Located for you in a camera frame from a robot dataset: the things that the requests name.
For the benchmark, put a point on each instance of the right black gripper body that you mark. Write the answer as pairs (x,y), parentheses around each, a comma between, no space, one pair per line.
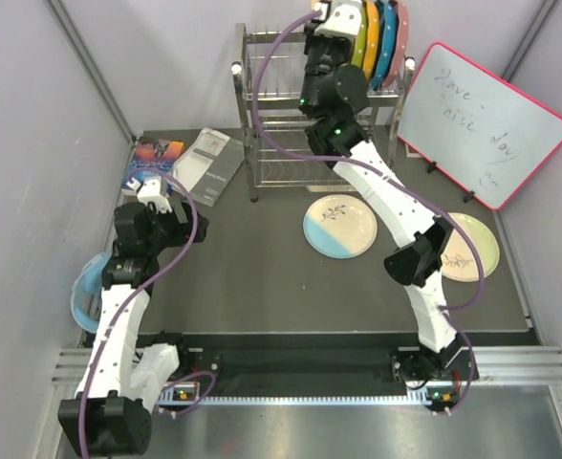
(322,57)

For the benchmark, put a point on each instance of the white blue leaf plate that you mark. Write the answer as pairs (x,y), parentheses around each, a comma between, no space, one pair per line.
(340,226)

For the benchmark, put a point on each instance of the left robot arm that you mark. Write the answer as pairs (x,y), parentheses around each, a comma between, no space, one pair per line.
(111,411)

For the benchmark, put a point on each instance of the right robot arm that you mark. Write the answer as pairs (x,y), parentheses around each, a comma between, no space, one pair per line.
(334,91)

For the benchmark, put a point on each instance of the steel two-tier dish rack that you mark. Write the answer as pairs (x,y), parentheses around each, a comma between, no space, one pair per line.
(278,100)

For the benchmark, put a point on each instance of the green polka dot plate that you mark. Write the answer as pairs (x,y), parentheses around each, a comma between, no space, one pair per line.
(358,50)

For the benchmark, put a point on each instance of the yellow polka dot plate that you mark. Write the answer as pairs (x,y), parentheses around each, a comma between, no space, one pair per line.
(372,38)

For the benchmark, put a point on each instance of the grey white booklet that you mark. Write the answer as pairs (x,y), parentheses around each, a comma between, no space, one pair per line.
(207,166)

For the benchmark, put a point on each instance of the blue orange paperback book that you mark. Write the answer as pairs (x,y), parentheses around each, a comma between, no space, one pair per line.
(156,153)

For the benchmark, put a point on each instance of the blue polka dot plate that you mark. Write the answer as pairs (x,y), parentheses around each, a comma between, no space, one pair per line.
(387,35)

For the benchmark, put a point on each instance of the pink polka dot plate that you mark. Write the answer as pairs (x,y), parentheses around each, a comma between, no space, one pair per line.
(402,35)

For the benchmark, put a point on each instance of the light blue headphones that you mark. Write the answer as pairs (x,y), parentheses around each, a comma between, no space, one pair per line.
(88,284)

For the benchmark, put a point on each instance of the pink framed whiteboard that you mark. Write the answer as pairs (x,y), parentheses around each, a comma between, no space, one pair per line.
(485,134)

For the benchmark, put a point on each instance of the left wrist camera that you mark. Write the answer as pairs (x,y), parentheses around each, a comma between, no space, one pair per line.
(152,191)

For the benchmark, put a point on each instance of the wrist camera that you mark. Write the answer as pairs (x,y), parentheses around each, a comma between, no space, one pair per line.
(338,18)
(152,191)

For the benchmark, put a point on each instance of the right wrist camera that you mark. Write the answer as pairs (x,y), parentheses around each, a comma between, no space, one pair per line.
(338,18)

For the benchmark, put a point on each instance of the grey slotted cable duct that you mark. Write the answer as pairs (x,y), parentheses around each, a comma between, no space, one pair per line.
(186,394)

